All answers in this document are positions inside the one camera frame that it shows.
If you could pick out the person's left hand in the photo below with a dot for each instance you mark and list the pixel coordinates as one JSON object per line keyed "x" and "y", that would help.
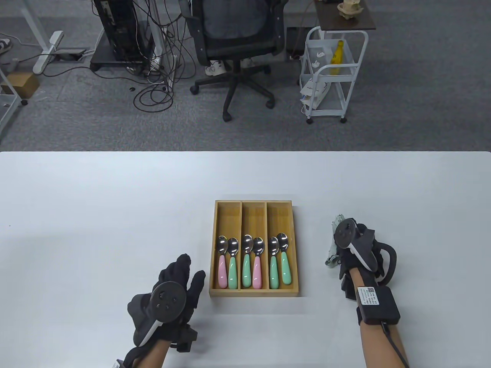
{"x": 180, "y": 268}

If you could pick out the person's right hand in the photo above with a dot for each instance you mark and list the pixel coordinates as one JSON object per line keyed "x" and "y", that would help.
{"x": 345, "y": 264}

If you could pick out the green fish scale cleaning cloth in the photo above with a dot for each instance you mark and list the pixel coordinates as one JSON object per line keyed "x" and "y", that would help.
{"x": 330, "y": 255}

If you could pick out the person's left forearm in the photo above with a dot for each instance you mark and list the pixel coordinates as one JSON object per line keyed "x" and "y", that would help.
{"x": 155, "y": 354}

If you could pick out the person's right forearm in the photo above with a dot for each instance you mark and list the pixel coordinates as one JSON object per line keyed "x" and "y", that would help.
{"x": 378, "y": 345}

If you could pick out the wooden three-compartment tray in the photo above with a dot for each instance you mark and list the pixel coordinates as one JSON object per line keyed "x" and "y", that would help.
{"x": 226, "y": 222}

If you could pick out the white metal trolley cart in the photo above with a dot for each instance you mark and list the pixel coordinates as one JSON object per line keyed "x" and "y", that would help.
{"x": 326, "y": 112}

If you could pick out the white printed bag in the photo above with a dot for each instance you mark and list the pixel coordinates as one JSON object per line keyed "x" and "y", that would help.
{"x": 312, "y": 92}

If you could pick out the black mesh office chair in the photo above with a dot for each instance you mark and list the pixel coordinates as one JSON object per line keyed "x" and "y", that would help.
{"x": 239, "y": 80}

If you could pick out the small white items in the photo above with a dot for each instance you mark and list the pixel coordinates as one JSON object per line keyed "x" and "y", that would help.
{"x": 317, "y": 59}

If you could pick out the yellow bottle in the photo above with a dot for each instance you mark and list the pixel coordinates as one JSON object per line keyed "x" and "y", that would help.
{"x": 336, "y": 57}

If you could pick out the black computer stand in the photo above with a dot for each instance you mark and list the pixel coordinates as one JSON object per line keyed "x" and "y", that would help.
{"x": 115, "y": 64}

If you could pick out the white desk leg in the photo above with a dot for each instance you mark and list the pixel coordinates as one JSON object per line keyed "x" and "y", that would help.
{"x": 158, "y": 38}
{"x": 48, "y": 46}

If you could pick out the white metal rack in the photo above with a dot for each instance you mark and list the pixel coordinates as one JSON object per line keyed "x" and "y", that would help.
{"x": 7, "y": 101}

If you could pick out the black floor socket box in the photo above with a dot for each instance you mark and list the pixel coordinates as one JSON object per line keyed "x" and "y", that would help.
{"x": 69, "y": 55}

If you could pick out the dark brown side table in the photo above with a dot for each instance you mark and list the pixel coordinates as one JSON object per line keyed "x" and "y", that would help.
{"x": 345, "y": 23}

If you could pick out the brown cardboard box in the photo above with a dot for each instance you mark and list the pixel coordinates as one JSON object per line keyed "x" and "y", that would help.
{"x": 21, "y": 84}

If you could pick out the black computer tower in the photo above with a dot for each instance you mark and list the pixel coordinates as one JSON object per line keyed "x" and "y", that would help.
{"x": 115, "y": 30}

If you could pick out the cream ornament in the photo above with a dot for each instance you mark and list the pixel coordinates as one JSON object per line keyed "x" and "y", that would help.
{"x": 349, "y": 9}

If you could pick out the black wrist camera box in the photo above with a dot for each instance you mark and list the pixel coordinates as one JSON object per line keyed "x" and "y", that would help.
{"x": 186, "y": 337}
{"x": 378, "y": 306}

